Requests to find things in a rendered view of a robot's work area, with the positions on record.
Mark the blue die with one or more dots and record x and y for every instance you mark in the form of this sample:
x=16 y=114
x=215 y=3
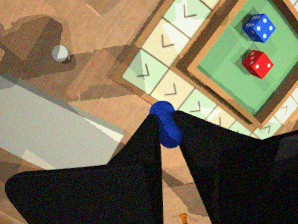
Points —
x=259 y=28

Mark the red die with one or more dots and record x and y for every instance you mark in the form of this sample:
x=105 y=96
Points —
x=257 y=63

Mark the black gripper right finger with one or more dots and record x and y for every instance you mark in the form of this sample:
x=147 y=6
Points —
x=235 y=174

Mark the orange pawn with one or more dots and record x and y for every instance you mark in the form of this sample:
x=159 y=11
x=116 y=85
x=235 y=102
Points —
x=183 y=218

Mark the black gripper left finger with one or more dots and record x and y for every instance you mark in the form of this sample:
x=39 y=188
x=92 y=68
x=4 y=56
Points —
x=128 y=188

